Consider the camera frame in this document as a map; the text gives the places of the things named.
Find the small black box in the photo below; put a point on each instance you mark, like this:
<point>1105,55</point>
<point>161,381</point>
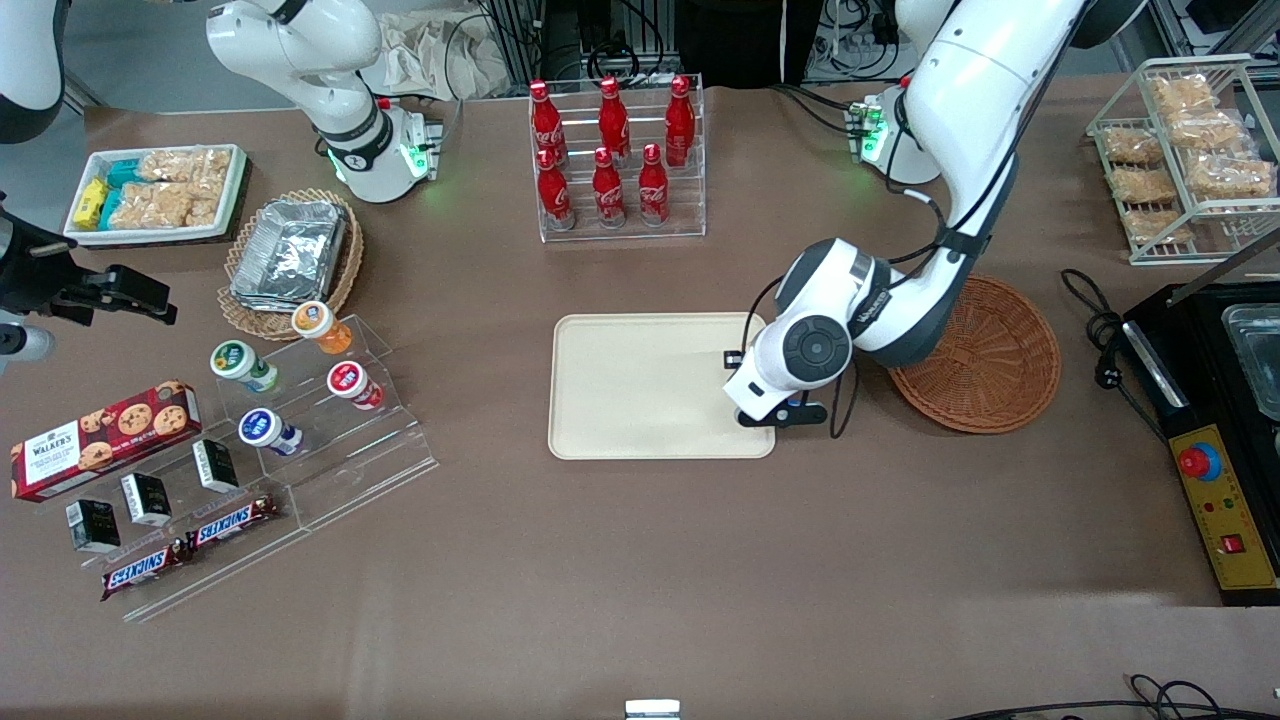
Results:
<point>93,525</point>
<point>216,465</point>
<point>147,500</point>

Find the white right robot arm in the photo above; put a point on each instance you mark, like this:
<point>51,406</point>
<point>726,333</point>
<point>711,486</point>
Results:
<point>340,120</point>

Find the light oval wicker basket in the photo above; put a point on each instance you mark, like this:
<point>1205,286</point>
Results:
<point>340,285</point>

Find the brown round wicker basket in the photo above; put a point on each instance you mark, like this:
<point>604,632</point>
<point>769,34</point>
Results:
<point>1000,370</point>

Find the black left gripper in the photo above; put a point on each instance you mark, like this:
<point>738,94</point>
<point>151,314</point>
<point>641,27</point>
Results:
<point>732,359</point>

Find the Snickers chocolate bar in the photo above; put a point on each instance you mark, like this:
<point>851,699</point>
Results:
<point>140,570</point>
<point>230,522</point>

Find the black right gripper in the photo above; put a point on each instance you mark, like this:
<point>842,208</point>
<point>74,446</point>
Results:
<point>38,283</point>

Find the red lid yogurt cup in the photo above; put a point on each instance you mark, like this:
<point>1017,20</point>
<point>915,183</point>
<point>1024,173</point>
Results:
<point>350,383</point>

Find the clear acrylic bottle rack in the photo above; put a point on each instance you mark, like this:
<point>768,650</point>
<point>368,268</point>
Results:
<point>620,232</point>

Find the green lid yogurt cup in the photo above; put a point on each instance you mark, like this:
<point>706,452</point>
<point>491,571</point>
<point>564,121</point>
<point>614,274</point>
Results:
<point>238,362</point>

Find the orange lid yogurt cup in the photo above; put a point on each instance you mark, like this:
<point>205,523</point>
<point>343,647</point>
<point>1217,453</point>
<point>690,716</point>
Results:
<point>318,325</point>

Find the blue lid yogurt cup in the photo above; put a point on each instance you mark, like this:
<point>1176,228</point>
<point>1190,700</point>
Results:
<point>263,430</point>

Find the yellow snack packet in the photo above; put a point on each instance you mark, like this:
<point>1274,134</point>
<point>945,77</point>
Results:
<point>92,200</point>

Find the red Walkers cookie box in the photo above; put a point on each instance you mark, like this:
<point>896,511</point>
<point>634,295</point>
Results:
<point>100,440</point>

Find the clear rice cracker bag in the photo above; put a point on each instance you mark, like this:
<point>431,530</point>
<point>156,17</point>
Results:
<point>160,205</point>
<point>185,165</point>

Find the clear acrylic step stand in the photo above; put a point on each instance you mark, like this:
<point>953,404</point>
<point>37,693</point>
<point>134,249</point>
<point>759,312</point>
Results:
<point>370,460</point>

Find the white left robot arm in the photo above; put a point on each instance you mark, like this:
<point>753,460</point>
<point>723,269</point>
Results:
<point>980,100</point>

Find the red cola bottle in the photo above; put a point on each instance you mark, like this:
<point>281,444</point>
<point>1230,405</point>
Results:
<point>555,195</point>
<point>653,190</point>
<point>608,192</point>
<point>545,120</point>
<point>680,120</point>
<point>613,120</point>

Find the stacked aluminium foil containers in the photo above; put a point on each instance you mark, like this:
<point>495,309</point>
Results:
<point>290,250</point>

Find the white rectangular snack tray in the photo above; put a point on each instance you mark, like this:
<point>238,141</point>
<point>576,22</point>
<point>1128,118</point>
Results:
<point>235,195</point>

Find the clear glass container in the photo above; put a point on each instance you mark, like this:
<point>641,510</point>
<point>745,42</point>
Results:
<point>1255,350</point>

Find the yellow emergency stop control box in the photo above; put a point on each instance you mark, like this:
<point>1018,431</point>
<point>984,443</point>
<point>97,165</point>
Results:
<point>1225,510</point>

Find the black countertop appliance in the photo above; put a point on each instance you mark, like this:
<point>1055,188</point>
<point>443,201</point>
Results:
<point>1200,370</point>

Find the teal snack packet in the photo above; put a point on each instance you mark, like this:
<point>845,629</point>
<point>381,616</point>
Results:
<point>110,208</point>
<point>122,173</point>

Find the crumpled beige cloth bag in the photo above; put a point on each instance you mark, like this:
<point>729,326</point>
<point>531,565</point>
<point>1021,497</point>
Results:
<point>420,55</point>

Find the bagged rice cracker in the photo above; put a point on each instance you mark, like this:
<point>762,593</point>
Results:
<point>1230,175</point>
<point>1142,185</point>
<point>1132,145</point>
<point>1210,130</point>
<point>1160,225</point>
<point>1185,95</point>

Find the beige plastic tray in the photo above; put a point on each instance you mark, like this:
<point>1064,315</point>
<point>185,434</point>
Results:
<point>640,385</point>

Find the clear acrylic low stand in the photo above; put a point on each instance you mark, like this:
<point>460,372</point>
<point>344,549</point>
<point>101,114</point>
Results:
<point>230,570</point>

